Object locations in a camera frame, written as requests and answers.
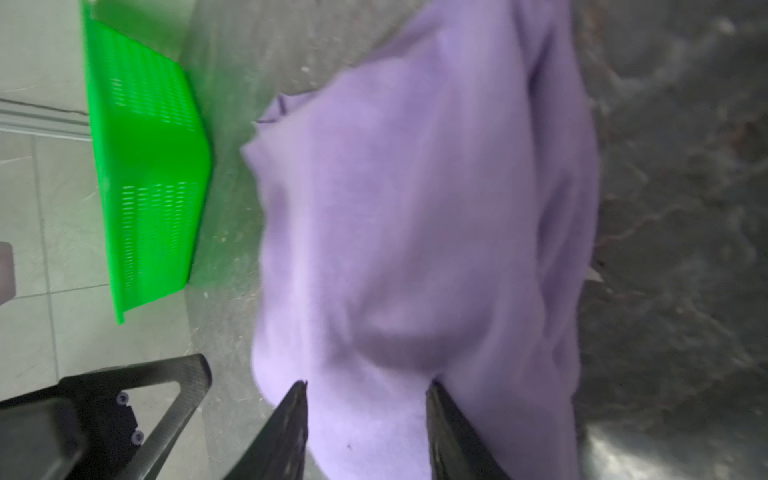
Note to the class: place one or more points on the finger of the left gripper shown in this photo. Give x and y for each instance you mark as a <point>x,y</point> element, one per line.
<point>132,402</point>

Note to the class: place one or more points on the green plastic basket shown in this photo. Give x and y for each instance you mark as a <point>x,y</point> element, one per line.
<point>152,160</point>

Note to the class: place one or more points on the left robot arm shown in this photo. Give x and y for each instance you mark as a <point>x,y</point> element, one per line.
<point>42,436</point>

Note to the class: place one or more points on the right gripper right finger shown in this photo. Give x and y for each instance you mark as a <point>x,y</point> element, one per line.
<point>456,451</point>

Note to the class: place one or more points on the purple t-shirt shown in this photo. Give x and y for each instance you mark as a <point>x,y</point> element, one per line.
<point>430,216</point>

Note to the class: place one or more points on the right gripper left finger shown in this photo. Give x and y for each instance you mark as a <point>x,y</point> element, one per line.
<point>279,450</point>

